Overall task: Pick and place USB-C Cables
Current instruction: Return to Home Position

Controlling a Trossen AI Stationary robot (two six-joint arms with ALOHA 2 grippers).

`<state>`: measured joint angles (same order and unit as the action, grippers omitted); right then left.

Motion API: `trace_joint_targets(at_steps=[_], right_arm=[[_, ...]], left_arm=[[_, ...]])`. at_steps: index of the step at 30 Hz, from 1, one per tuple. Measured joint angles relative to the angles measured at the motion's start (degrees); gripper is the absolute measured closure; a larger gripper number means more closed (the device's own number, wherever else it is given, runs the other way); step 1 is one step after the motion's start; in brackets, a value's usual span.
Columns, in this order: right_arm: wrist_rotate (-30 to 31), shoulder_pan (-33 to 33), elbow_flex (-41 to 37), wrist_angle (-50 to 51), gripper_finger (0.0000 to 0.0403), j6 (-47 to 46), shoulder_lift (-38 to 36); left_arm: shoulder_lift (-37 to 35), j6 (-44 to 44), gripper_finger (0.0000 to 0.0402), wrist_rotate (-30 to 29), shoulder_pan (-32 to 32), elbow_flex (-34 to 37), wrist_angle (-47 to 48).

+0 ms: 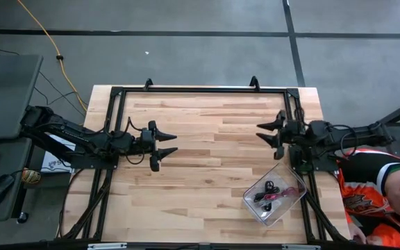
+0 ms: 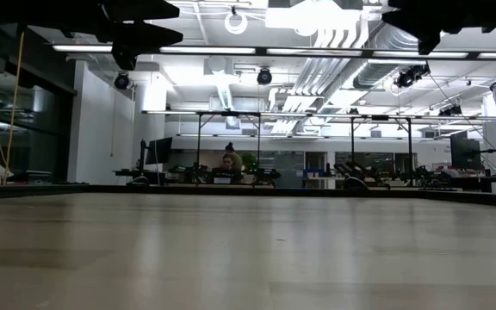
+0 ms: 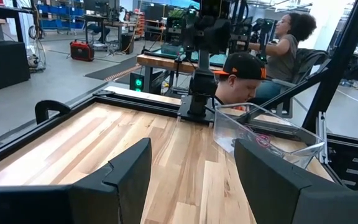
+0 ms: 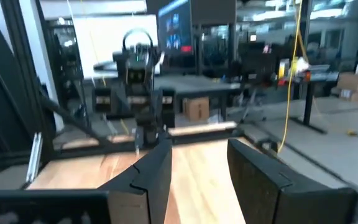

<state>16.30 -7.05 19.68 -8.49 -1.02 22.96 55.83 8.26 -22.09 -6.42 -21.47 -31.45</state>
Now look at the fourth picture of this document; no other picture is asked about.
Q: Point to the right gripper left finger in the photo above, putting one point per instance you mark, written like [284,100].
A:
[148,186]

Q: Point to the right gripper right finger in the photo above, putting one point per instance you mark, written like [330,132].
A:
[259,193]

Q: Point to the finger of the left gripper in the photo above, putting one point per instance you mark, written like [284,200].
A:
[167,109]
[102,101]

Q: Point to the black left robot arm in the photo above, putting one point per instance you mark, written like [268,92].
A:
[137,68]

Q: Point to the brown cardboard box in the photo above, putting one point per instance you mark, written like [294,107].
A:
[353,82]
[196,109]

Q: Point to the grey office desk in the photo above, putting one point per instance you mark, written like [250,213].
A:
[204,82]

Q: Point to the operator computer monitor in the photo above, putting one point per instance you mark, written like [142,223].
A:
[176,28]

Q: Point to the silver metal bracket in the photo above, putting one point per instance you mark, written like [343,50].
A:
[34,158]

